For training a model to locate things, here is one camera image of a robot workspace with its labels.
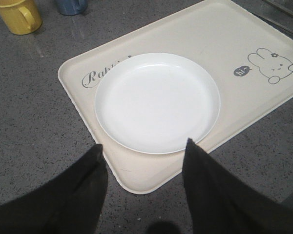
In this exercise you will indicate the cream rabbit serving tray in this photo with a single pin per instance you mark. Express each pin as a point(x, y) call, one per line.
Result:
point(250, 62)

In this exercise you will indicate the yellow mug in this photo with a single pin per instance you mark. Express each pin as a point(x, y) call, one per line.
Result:
point(20, 16)

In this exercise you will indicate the blue mug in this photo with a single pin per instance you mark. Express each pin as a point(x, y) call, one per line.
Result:
point(71, 7)

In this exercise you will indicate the white round plate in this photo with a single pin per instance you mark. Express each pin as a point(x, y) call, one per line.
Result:
point(152, 103)

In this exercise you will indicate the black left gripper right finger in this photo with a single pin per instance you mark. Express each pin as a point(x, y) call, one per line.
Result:
point(220, 203)

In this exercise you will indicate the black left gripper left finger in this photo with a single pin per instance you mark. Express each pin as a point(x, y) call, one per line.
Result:
point(71, 203)

